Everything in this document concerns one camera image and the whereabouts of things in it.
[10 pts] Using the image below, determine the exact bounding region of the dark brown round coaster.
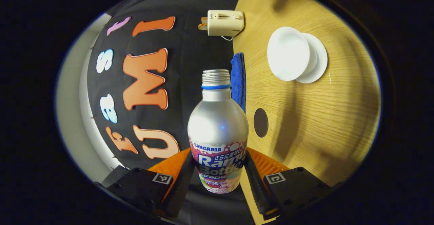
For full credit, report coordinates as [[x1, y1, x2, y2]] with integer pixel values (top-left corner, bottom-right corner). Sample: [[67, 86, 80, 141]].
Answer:
[[254, 108, 269, 138]]

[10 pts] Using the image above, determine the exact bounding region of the blue towel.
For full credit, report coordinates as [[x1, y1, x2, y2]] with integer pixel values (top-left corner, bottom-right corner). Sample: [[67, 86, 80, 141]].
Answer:
[[231, 52, 246, 113]]

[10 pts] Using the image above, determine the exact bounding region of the white saucer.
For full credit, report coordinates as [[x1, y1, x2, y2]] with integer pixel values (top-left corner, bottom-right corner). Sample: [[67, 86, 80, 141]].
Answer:
[[294, 33, 329, 84]]

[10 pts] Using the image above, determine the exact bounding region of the silver water bottle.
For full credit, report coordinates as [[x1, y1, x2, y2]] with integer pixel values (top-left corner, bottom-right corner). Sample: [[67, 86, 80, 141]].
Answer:
[[188, 69, 250, 194]]

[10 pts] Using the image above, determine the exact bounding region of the black backdrop cloth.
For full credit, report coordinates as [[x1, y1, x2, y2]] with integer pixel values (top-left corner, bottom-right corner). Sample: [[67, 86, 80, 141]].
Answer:
[[86, 0, 246, 171]]

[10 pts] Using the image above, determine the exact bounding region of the white toaster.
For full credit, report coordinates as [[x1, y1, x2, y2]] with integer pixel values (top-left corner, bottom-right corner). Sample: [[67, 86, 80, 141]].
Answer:
[[207, 10, 245, 37]]

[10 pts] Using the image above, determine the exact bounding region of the white teacup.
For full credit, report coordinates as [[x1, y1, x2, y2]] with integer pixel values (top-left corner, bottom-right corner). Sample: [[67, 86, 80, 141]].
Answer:
[[267, 26, 311, 81]]

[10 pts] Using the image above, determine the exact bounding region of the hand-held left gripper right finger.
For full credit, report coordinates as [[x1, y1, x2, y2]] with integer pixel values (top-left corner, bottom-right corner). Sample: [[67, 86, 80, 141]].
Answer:
[[242, 147, 339, 220]]

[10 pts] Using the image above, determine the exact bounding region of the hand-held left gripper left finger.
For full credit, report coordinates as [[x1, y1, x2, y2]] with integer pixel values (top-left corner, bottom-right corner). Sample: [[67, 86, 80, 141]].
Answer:
[[102, 148, 197, 219]]

